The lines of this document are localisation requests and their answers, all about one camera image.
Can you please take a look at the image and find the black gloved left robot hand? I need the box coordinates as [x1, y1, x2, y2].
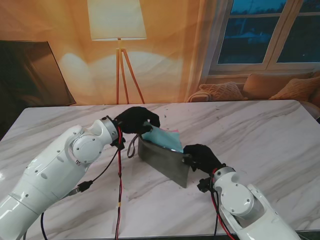
[115, 106, 161, 135]

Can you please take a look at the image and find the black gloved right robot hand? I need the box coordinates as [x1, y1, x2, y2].
[183, 143, 226, 175]

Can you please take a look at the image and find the grey felt storage pouch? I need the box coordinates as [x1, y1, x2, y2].
[126, 132, 192, 189]

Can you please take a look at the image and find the beige cushioned armrest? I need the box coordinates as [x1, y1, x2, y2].
[186, 89, 209, 103]

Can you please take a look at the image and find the knitted cushion beside armrest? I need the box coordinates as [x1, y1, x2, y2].
[198, 81, 249, 102]

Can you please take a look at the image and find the tan sofa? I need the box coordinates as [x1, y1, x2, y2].
[242, 71, 320, 101]

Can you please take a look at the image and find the floor lamp with wooden tripod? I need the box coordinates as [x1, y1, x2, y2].
[86, 0, 147, 105]

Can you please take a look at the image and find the cream curtain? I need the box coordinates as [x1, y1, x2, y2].
[184, 0, 235, 102]

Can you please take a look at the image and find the dark flat screen television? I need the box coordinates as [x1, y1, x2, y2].
[0, 40, 77, 109]

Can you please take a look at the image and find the knitted cushion on sofa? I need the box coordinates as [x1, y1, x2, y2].
[269, 76, 320, 101]

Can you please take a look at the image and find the white framed window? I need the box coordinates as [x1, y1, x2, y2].
[216, 0, 320, 73]

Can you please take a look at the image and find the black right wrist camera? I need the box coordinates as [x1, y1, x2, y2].
[196, 177, 214, 194]

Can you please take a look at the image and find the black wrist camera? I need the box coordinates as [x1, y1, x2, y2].
[109, 139, 127, 151]
[196, 177, 214, 194]

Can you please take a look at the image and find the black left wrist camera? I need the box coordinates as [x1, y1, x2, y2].
[109, 139, 127, 151]

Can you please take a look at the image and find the red black right arm cable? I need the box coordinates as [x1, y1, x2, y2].
[209, 169, 237, 240]

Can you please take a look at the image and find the red black arm cable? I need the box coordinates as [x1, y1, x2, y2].
[22, 126, 126, 240]
[209, 169, 237, 240]

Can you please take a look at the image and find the red black left arm cable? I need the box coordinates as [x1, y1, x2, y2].
[22, 126, 126, 240]

